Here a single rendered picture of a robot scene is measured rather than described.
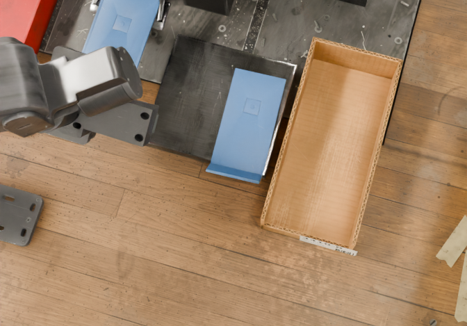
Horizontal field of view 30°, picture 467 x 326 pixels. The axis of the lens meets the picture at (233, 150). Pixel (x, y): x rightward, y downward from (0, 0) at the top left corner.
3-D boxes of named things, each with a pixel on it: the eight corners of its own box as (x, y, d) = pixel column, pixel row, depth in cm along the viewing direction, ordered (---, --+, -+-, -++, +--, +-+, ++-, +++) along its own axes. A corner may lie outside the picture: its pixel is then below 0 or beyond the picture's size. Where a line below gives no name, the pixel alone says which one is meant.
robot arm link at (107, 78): (128, 39, 94) (83, 1, 83) (150, 112, 92) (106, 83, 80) (34, 77, 96) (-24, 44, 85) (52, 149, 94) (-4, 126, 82)
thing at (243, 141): (206, 176, 114) (205, 171, 111) (235, 69, 118) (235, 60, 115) (258, 188, 113) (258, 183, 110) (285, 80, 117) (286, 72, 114)
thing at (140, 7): (69, 92, 111) (64, 84, 108) (109, -15, 114) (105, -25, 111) (121, 106, 110) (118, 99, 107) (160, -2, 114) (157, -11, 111)
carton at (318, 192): (260, 229, 115) (260, 219, 107) (310, 58, 121) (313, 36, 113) (354, 256, 113) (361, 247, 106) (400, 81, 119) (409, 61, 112)
